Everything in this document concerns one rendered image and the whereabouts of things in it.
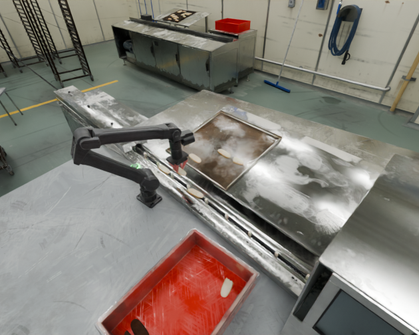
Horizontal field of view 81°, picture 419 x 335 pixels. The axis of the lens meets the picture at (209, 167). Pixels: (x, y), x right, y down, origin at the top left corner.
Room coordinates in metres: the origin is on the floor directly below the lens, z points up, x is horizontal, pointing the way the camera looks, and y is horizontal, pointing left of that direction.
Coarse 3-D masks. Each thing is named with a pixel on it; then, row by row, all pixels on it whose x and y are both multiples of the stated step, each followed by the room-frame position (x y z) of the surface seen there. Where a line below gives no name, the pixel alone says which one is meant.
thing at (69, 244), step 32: (128, 160) 1.24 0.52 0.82; (32, 192) 0.98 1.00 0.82; (64, 192) 0.97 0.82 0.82; (96, 192) 0.96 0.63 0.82; (128, 192) 0.95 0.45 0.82; (160, 192) 0.95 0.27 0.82; (0, 224) 0.76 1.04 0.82; (32, 224) 0.75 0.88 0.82; (64, 224) 0.75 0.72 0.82; (96, 224) 0.74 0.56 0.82; (128, 224) 0.74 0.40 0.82; (160, 224) 0.73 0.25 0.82; (192, 224) 0.72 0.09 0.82; (0, 256) 0.59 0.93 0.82; (32, 256) 0.58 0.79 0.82; (64, 256) 0.58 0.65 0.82; (96, 256) 0.57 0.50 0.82; (128, 256) 0.57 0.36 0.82; (160, 256) 0.56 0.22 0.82; (0, 288) 0.44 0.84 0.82; (32, 288) 0.44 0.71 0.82; (64, 288) 0.44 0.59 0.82; (96, 288) 0.43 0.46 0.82; (128, 288) 0.43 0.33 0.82; (256, 288) 0.41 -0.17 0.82; (0, 320) 0.33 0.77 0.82; (32, 320) 0.33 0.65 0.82; (64, 320) 0.32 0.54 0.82; (96, 320) 0.32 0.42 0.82; (256, 320) 0.30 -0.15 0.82
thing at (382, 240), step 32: (384, 192) 0.45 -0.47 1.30; (416, 192) 0.44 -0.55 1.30; (352, 224) 0.35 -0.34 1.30; (384, 224) 0.35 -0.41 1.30; (416, 224) 0.34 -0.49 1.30; (352, 256) 0.27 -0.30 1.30; (384, 256) 0.27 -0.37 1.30; (416, 256) 0.26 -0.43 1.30; (320, 288) 0.35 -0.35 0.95; (352, 288) 0.20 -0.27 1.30; (384, 288) 0.20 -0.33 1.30; (416, 288) 0.20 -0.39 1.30; (288, 320) 0.26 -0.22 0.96; (384, 320) 0.15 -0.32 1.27; (416, 320) 0.14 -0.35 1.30
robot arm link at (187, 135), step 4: (176, 132) 0.96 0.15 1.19; (184, 132) 1.02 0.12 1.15; (188, 132) 1.02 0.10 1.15; (192, 132) 1.03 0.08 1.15; (176, 136) 0.96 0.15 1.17; (180, 136) 0.99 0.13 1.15; (184, 136) 1.00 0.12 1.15; (188, 136) 1.02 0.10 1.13; (192, 136) 1.02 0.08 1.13; (176, 140) 0.96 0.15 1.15; (184, 140) 1.00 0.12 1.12; (188, 140) 1.00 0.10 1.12; (192, 140) 1.01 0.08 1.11; (184, 144) 1.00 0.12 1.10
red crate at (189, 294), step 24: (192, 264) 0.52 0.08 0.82; (216, 264) 0.51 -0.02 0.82; (168, 288) 0.42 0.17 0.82; (192, 288) 0.42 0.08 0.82; (216, 288) 0.41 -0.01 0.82; (240, 288) 0.41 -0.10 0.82; (144, 312) 0.34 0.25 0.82; (168, 312) 0.34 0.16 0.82; (192, 312) 0.33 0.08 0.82; (216, 312) 0.33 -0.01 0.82
